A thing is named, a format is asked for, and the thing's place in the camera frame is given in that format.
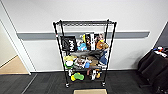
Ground large brown cardboard box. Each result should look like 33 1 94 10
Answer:
73 88 109 94

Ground black tall box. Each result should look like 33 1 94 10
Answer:
84 32 93 51

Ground yellow slim pack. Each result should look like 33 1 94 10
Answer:
81 33 87 43

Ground white printed pack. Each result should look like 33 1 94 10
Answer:
73 56 86 67

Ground black Huel bag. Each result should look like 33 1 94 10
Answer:
60 35 79 53

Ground orange plush toy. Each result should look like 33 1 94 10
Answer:
96 39 105 51

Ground brown cardboard boxes stack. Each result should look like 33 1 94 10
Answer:
86 56 100 67

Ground small blue box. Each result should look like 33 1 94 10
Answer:
82 60 91 69

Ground yellow bowl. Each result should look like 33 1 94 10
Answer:
63 54 77 62

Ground box with photo print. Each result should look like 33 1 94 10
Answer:
94 32 105 43

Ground blue and white bag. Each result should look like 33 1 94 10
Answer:
98 51 110 66

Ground small orange item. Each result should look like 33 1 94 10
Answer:
86 68 91 76

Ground black and white box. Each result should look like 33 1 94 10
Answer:
90 69 99 81

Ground yellow and green toy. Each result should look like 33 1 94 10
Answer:
70 72 85 82

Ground small yellow item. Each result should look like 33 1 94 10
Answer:
95 71 102 80

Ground black chair cart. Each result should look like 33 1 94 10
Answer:
136 48 168 94

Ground red and white items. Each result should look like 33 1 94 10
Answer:
152 46 168 58

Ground black wire shelf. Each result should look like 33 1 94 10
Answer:
52 18 118 89

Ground long grey wall band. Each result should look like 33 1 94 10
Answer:
16 30 151 41

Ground white door frame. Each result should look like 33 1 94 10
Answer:
0 0 36 75

